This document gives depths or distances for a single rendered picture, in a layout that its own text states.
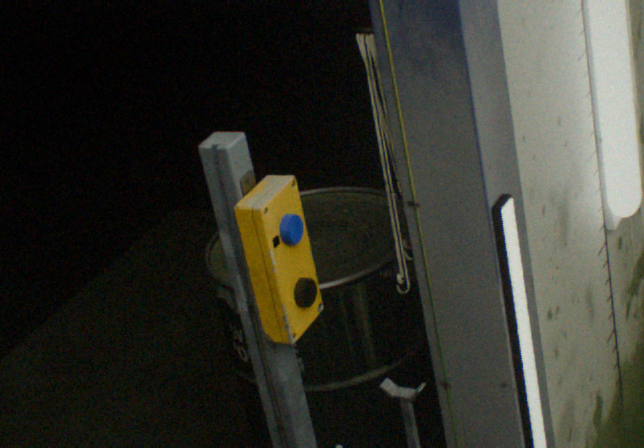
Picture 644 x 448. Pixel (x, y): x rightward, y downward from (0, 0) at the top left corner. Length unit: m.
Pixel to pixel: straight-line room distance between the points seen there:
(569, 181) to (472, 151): 0.54
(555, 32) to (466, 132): 0.48
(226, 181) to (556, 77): 1.00
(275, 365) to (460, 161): 0.55
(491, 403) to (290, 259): 0.78
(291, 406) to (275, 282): 0.29
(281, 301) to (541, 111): 0.88
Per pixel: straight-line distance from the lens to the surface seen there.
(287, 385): 2.31
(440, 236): 2.62
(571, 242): 3.04
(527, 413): 2.80
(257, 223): 2.10
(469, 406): 2.83
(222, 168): 2.12
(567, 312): 3.05
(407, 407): 2.38
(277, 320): 2.19
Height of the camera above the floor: 2.42
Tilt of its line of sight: 26 degrees down
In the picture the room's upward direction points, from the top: 12 degrees counter-clockwise
